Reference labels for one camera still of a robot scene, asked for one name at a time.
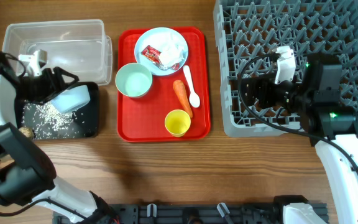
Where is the brown food scrap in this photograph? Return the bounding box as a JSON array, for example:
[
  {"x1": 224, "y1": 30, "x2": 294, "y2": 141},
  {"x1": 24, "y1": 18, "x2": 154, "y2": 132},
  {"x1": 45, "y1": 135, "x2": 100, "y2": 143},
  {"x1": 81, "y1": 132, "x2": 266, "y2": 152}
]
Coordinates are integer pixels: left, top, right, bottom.
[{"x1": 19, "y1": 127, "x2": 34, "y2": 139}]

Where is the black waste tray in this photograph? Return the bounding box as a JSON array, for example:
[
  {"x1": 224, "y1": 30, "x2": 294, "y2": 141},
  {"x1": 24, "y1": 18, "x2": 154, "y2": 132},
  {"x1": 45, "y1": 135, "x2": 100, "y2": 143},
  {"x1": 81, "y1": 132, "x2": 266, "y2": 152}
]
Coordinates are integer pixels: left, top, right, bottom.
[{"x1": 15, "y1": 82, "x2": 99, "y2": 140}]

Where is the white plastic spoon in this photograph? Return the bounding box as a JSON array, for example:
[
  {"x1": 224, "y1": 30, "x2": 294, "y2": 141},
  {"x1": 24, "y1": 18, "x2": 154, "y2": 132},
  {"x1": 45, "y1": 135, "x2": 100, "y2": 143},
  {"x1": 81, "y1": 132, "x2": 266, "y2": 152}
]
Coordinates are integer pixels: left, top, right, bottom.
[{"x1": 183, "y1": 65, "x2": 201, "y2": 108}]

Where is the black mounting rail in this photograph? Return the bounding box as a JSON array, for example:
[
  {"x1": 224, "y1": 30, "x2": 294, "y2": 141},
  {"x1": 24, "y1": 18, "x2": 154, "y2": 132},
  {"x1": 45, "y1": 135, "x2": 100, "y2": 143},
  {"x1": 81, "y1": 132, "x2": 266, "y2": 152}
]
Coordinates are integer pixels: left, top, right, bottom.
[{"x1": 52, "y1": 202, "x2": 329, "y2": 224}]

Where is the mint green bowl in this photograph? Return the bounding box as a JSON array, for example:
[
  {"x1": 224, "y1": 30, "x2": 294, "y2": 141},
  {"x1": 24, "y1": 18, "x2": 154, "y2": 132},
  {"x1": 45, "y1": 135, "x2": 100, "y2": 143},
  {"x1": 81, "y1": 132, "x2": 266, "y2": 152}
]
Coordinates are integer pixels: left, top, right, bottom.
[{"x1": 115, "y1": 63, "x2": 153, "y2": 98}]

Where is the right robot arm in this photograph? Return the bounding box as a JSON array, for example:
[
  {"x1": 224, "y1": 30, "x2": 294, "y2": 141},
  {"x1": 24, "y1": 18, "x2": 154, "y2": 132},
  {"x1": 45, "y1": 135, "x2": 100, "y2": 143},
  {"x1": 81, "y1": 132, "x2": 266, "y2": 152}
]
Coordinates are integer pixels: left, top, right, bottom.
[{"x1": 237, "y1": 53, "x2": 358, "y2": 223}]

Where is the orange carrot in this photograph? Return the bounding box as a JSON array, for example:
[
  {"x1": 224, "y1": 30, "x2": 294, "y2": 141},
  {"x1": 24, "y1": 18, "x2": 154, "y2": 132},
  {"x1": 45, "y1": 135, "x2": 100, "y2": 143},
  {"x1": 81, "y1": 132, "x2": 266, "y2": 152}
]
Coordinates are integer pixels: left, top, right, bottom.
[{"x1": 173, "y1": 80, "x2": 193, "y2": 118}]

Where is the yellow plastic cup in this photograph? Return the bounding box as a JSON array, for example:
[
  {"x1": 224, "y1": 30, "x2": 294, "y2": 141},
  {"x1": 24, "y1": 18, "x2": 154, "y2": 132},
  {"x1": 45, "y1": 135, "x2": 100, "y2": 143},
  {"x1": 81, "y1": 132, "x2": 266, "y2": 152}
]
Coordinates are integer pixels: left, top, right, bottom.
[{"x1": 164, "y1": 110, "x2": 191, "y2": 138}]

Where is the clear plastic bin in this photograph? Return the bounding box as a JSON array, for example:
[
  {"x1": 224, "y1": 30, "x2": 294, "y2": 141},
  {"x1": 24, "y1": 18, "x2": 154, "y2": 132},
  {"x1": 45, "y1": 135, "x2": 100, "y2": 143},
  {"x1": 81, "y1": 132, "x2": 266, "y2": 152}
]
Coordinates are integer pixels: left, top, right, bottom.
[{"x1": 2, "y1": 19, "x2": 113, "y2": 85}]

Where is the grey-blue dishwasher rack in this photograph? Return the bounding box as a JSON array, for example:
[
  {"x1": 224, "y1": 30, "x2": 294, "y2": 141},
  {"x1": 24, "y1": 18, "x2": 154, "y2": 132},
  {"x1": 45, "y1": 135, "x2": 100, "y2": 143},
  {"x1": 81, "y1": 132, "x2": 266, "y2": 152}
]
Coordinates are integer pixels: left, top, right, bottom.
[{"x1": 213, "y1": 0, "x2": 358, "y2": 138}]

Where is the red snack wrapper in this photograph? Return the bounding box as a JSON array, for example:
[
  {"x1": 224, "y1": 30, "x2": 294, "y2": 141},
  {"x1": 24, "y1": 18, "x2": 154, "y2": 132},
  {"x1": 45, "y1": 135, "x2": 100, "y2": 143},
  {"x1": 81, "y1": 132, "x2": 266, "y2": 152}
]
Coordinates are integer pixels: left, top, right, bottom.
[{"x1": 140, "y1": 45, "x2": 180, "y2": 70}]

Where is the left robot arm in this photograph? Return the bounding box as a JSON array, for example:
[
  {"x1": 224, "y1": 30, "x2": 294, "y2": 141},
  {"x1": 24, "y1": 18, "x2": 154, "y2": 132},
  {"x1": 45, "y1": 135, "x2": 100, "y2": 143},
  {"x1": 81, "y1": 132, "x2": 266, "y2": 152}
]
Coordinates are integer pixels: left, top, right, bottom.
[{"x1": 0, "y1": 50, "x2": 119, "y2": 223}]

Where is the spilled white rice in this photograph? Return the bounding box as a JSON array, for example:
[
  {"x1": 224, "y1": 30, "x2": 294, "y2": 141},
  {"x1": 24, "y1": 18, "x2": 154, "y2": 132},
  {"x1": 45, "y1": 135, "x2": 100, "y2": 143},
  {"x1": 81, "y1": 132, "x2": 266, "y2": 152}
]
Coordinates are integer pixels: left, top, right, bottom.
[{"x1": 20, "y1": 102, "x2": 83, "y2": 140}]

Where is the light blue plate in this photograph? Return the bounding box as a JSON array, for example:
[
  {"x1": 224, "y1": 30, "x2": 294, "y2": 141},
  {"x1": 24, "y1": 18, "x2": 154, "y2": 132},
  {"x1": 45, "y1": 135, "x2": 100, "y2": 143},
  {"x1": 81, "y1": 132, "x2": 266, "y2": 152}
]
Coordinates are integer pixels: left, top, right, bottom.
[{"x1": 134, "y1": 27, "x2": 189, "y2": 76}]

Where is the white tissue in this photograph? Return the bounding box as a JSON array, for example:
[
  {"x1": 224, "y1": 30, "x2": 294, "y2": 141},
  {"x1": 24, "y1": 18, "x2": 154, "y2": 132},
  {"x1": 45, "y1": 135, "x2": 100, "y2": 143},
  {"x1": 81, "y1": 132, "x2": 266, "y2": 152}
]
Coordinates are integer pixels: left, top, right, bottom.
[{"x1": 158, "y1": 34, "x2": 184, "y2": 70}]

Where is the light blue bowl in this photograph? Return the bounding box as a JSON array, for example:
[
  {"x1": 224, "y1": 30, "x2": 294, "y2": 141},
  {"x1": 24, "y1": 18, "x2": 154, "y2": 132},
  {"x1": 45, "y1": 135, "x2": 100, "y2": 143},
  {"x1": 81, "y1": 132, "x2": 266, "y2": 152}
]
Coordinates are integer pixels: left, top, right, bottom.
[{"x1": 51, "y1": 85, "x2": 90, "y2": 114}]

